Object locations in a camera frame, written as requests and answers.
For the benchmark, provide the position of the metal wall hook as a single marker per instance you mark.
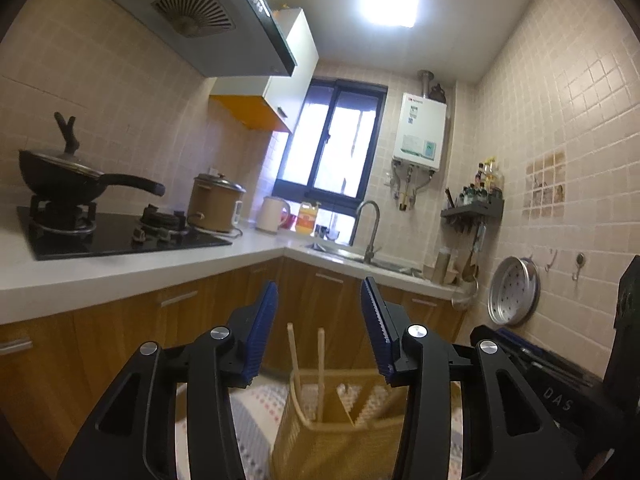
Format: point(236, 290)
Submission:
point(550, 259)
point(580, 261)

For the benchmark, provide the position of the cream electric kettle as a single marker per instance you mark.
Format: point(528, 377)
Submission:
point(270, 215)

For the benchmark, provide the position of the yellow slotted plastic utensil basket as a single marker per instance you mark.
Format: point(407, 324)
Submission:
point(340, 445)

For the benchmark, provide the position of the dark framed window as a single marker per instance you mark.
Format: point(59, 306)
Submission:
point(345, 87)

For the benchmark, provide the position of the grey range hood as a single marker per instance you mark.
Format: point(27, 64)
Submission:
point(200, 10)

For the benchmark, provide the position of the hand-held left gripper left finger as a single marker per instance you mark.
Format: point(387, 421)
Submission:
point(260, 330)

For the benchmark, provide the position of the hanging kitchen utensils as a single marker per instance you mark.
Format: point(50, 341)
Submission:
point(475, 255)

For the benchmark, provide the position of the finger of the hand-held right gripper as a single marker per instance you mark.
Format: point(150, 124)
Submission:
point(540, 357)

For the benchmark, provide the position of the wooden chopstick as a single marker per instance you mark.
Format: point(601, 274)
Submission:
point(295, 360)
point(320, 370)

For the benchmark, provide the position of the white kitchen countertop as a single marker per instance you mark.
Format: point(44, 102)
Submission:
point(150, 270)

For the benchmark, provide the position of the yellow oil bottle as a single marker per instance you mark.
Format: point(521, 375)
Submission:
point(306, 220)

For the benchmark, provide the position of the black gas stove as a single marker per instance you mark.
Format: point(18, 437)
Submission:
point(100, 242)

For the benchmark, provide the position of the steel kitchen sink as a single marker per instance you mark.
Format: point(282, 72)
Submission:
point(390, 262)

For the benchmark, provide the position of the round metal steamer tray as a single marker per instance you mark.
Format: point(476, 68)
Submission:
point(512, 292)

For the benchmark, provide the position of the white and orange wall cabinet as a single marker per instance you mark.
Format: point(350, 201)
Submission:
point(290, 60)

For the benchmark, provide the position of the steel kitchen faucet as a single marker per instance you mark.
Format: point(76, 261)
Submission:
point(372, 240)

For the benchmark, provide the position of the black wok with lid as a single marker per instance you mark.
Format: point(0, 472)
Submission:
point(55, 175)

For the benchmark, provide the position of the metal flue pipe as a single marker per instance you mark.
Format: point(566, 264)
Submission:
point(425, 80)

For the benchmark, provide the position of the wooden base cabinets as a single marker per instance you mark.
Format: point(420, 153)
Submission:
point(100, 325)

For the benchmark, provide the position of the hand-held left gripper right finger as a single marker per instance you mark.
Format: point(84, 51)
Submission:
point(377, 330)

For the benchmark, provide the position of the brown rice cooker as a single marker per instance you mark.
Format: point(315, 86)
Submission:
point(212, 207)

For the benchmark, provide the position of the dark wall spice rack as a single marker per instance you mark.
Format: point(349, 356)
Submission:
point(475, 210)

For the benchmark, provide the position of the water heater pipes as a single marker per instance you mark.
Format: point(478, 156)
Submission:
point(407, 185)

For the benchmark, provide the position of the white gas water heater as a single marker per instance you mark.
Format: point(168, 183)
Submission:
point(420, 130)

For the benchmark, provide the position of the row of condiment bottles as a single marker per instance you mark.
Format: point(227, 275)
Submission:
point(487, 175)

